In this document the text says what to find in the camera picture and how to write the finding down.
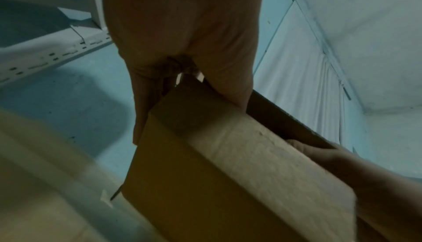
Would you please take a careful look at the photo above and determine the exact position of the person's right hand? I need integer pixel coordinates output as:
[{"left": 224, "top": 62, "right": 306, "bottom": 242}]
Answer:
[{"left": 284, "top": 138, "right": 422, "bottom": 242}]

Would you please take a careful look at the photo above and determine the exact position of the person's left hand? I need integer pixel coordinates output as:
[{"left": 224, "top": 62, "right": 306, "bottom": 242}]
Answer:
[{"left": 98, "top": 0, "right": 268, "bottom": 147}]

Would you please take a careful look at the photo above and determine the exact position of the brown cardboard box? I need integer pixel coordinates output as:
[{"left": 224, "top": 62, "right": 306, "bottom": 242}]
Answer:
[{"left": 109, "top": 74, "right": 374, "bottom": 242}]

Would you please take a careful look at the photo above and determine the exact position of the white cloth sheet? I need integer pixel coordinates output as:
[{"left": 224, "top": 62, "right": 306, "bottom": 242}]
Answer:
[{"left": 251, "top": 0, "right": 356, "bottom": 154}]

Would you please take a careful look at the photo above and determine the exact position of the white metal shelf rack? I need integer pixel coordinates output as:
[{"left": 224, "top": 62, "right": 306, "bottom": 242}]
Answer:
[{"left": 0, "top": 0, "right": 115, "bottom": 88}]

